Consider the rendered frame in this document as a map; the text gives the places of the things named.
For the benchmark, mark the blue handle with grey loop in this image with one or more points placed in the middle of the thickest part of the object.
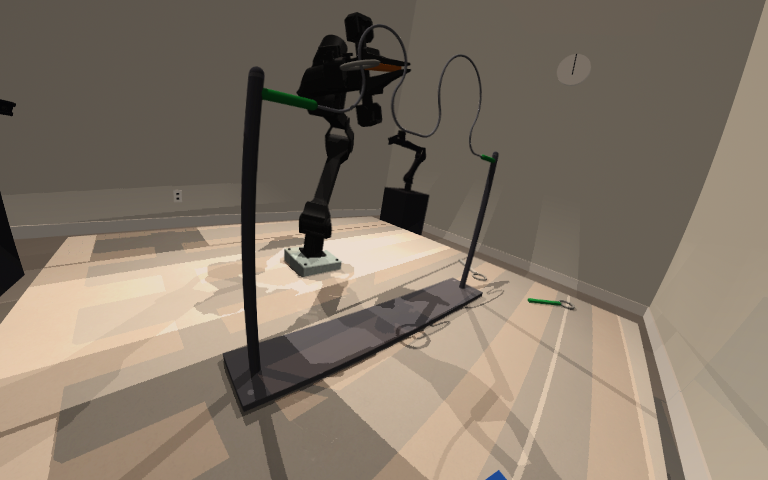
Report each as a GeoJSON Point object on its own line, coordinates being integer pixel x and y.
{"type": "Point", "coordinates": [496, 476]}

